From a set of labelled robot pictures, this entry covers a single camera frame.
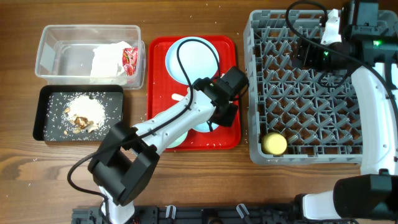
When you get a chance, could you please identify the light blue bowl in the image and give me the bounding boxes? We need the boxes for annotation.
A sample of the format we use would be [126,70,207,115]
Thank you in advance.
[193,122,219,133]

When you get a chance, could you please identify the black waste tray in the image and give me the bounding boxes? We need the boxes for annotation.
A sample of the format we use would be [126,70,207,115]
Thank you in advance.
[33,85,124,141]

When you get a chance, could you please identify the rice and food scraps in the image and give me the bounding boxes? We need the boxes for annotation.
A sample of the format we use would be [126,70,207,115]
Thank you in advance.
[44,92,124,141]

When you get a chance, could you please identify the clear plastic waste bin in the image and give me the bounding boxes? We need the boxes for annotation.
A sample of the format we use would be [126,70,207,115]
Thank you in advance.
[35,24,146,90]

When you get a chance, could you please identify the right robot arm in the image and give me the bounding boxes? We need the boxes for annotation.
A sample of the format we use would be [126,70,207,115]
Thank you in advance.
[293,1,397,223]

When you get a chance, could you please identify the white paper napkin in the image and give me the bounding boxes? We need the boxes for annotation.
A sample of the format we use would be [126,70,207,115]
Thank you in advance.
[90,41,131,77]

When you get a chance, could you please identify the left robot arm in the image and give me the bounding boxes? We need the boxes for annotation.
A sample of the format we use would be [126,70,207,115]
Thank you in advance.
[88,67,249,223]

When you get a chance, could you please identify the red snack wrapper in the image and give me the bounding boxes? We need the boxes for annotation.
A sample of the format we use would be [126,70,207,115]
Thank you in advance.
[122,47,138,76]

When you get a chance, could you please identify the mint green bowl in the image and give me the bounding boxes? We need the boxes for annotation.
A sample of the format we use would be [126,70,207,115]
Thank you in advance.
[167,132,188,149]

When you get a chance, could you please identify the yellow plastic cup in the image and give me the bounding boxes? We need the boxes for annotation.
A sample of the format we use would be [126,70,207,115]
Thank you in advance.
[261,133,287,156]

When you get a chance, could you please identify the cream plastic fork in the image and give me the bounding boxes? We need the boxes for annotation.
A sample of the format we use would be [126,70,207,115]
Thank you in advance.
[171,93,187,101]

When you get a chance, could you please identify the grey dishwasher rack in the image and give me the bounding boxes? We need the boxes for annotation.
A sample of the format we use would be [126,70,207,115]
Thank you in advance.
[244,10,363,165]

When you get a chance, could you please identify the red serving tray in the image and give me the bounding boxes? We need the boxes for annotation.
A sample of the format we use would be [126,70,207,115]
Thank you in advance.
[147,35,241,152]

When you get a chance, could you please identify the light blue plate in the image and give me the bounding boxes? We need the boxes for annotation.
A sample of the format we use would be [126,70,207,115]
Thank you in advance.
[165,37,220,85]

